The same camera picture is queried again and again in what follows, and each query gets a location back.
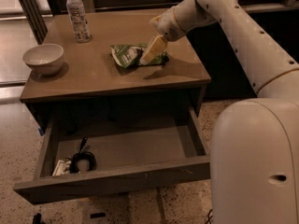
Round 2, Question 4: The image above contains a metal railing frame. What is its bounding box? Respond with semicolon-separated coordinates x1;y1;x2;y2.
19;0;299;45

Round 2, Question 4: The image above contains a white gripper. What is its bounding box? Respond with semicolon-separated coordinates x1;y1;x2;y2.
139;6;187;65

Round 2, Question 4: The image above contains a small black floor object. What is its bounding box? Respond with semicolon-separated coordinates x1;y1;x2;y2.
32;213;41;224

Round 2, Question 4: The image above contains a green jalapeno chip bag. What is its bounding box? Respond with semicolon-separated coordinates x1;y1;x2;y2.
110;43;169;68

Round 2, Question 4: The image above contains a coiled black cable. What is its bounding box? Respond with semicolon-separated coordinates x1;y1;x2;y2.
68;136;97;175

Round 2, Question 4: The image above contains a black floor cable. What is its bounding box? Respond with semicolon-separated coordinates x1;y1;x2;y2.
204;208;214;224

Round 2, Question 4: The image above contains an open grey top drawer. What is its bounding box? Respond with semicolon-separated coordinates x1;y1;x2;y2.
13;106;210;204

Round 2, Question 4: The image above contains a clear plastic water bottle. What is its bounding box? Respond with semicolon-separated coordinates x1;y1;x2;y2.
66;0;91;43

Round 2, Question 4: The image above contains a white ceramic bowl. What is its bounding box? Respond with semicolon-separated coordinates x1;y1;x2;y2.
22;44;64;76

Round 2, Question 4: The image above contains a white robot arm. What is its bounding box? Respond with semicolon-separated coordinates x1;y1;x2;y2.
141;0;299;224

